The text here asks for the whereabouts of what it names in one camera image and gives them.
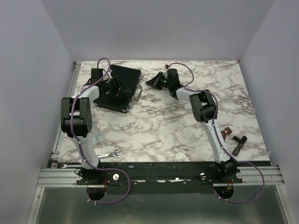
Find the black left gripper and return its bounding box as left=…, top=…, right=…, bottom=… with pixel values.
left=101, top=76, right=131, bottom=100

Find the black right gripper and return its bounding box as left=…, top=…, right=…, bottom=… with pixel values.
left=145, top=73, right=171, bottom=91

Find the black poker set case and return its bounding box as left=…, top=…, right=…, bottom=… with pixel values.
left=93, top=64, right=141, bottom=113

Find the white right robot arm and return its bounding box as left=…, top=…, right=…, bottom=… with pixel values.
left=146, top=69, right=237, bottom=183

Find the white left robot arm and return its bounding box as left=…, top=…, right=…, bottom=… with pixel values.
left=61, top=64, right=141, bottom=184

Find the clear plastic screw box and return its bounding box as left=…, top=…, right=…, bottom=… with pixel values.
left=91, top=112, right=104, bottom=145

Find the silver combination wrench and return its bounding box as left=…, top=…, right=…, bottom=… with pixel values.
left=97, top=150, right=122, bottom=159

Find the red handled tool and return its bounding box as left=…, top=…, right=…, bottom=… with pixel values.
left=221, top=127, right=232, bottom=140

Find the black mounting base plate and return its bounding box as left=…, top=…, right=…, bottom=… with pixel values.
left=46, top=161, right=243, bottom=196

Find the black T-handle tool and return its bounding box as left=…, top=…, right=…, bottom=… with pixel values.
left=232, top=135, right=248, bottom=156

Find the aluminium extrusion rail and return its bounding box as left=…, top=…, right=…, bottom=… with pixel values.
left=37, top=168, right=80, bottom=188

